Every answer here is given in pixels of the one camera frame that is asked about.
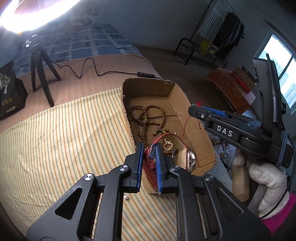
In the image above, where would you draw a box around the green pendant red cord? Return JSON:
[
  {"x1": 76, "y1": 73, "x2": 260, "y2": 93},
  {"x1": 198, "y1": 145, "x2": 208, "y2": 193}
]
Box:
[{"x1": 181, "y1": 99, "x2": 204, "y2": 137}]

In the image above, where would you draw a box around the red strap wristwatch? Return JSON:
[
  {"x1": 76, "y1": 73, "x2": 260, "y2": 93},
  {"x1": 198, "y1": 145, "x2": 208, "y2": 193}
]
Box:
[{"x1": 143, "y1": 133, "x2": 197, "y2": 190}]

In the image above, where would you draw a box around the brown wooden bead necklace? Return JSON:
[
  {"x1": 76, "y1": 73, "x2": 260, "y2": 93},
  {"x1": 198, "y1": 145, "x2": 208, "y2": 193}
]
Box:
[{"x1": 128, "y1": 104, "x2": 178, "y2": 149}]

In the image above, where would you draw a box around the orange covered low table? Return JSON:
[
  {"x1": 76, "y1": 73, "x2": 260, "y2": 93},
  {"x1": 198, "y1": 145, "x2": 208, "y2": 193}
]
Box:
[{"x1": 205, "y1": 68, "x2": 256, "y2": 114}]

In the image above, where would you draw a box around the red and tan box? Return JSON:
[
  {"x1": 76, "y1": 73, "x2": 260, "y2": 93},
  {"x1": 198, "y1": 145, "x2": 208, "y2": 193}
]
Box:
[{"x1": 231, "y1": 66, "x2": 257, "y2": 93}]

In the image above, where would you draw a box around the cardboard box tray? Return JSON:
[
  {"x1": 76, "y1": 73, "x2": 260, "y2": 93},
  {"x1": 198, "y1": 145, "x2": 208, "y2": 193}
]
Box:
[{"x1": 120, "y1": 77, "x2": 217, "y2": 194}]

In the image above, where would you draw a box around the yellow crate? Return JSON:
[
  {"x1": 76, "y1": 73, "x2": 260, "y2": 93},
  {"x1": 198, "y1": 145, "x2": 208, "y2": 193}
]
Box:
[{"x1": 200, "y1": 40, "x2": 218, "y2": 55}]

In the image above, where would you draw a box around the window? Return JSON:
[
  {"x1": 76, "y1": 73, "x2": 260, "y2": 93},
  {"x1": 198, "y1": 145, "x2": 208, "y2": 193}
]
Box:
[{"x1": 257, "y1": 34, "x2": 296, "y2": 112}]

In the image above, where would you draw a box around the black clothes rack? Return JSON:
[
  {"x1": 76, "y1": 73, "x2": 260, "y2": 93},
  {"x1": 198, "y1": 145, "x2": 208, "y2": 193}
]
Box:
[{"x1": 174, "y1": 1, "x2": 245, "y2": 67}]

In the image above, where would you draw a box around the yellow striped cloth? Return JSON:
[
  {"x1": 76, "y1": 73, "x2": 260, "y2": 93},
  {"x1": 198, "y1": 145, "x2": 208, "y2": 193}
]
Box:
[{"x1": 0, "y1": 87, "x2": 232, "y2": 241}]

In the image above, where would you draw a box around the black printed bag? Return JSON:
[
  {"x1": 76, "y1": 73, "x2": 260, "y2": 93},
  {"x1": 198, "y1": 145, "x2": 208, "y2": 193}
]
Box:
[{"x1": 1, "y1": 61, "x2": 28, "y2": 120}]

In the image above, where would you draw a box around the black tripod stand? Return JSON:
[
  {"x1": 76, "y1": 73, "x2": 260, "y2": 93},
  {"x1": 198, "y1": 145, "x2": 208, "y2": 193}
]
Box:
[{"x1": 25, "y1": 34, "x2": 62, "y2": 107}]

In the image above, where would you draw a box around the folded floral blanket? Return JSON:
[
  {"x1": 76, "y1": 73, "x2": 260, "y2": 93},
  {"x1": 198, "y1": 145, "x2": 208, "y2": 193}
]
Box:
[{"x1": 62, "y1": 1, "x2": 99, "y2": 28}]

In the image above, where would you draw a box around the black power cable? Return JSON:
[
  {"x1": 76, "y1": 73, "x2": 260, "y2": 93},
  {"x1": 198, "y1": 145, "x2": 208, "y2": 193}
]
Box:
[{"x1": 41, "y1": 56, "x2": 157, "y2": 79}]

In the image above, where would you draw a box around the ring light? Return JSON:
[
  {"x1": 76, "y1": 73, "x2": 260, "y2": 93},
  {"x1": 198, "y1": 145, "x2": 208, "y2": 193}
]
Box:
[{"x1": 1, "y1": 1, "x2": 79, "y2": 34}]

